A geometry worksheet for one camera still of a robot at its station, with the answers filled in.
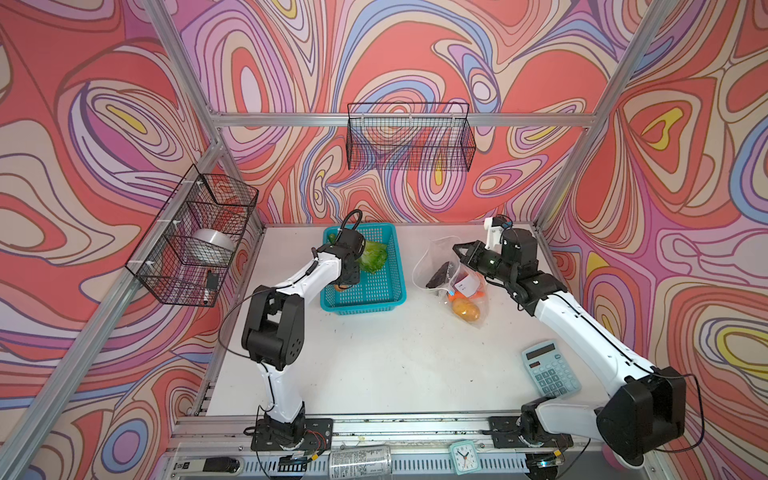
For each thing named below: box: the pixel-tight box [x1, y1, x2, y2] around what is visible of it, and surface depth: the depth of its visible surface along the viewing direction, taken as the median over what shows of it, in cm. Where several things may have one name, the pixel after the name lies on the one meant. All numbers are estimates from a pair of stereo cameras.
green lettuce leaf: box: [356, 241, 388, 273], surface depth 103 cm
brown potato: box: [452, 298, 481, 322], surface depth 93 cm
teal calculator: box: [522, 340, 581, 399], surface depth 83 cm
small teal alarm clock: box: [450, 440, 481, 475], surface depth 70 cm
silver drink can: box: [328, 445, 392, 480], surface depth 67 cm
